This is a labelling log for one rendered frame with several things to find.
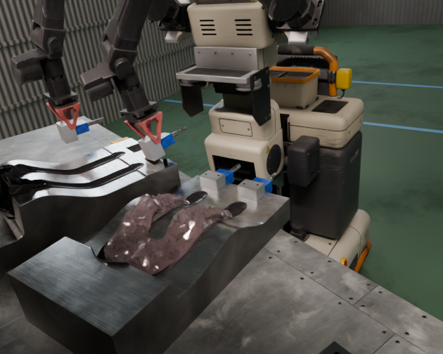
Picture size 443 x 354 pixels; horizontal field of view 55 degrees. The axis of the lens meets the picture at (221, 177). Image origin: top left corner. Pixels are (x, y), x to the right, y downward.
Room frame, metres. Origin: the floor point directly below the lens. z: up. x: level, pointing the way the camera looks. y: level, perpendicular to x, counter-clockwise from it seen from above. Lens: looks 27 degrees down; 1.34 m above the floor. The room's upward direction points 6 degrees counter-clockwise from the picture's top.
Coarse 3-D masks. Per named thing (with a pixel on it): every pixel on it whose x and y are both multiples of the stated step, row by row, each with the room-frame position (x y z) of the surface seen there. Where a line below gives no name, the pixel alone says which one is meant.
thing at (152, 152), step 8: (184, 128) 1.07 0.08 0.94; (168, 136) 1.02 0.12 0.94; (144, 144) 0.99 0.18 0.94; (152, 144) 0.99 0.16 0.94; (160, 144) 1.00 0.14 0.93; (168, 144) 1.02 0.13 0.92; (144, 152) 1.01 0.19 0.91; (152, 152) 0.98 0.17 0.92; (160, 152) 1.00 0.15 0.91; (152, 160) 0.99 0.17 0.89
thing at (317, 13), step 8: (312, 0) 1.19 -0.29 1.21; (320, 0) 1.18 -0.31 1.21; (304, 8) 1.14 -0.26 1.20; (312, 8) 1.16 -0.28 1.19; (320, 8) 1.16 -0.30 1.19; (296, 16) 1.14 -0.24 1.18; (304, 16) 1.14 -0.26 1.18; (312, 16) 1.16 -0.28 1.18; (320, 16) 1.15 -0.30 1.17; (288, 24) 1.17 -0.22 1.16; (296, 24) 1.16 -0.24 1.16; (304, 24) 1.16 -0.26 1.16; (312, 24) 1.15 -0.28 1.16; (320, 24) 1.15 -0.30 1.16
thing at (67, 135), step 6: (96, 120) 1.23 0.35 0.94; (102, 120) 1.24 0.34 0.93; (60, 126) 1.15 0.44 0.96; (66, 126) 1.16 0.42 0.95; (78, 126) 1.18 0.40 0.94; (84, 126) 1.19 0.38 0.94; (60, 132) 1.17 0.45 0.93; (66, 132) 1.16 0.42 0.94; (72, 132) 1.17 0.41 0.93; (78, 132) 1.18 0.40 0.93; (84, 132) 1.19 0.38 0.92; (66, 138) 1.15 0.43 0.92; (72, 138) 1.16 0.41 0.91
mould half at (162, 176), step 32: (128, 160) 1.02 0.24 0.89; (32, 192) 0.80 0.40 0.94; (64, 192) 0.82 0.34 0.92; (96, 192) 0.87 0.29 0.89; (128, 192) 0.89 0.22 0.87; (160, 192) 0.93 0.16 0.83; (0, 224) 0.81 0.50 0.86; (32, 224) 0.76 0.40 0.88; (64, 224) 0.80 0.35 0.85; (96, 224) 0.83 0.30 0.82; (0, 256) 0.72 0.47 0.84; (32, 256) 0.75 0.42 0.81
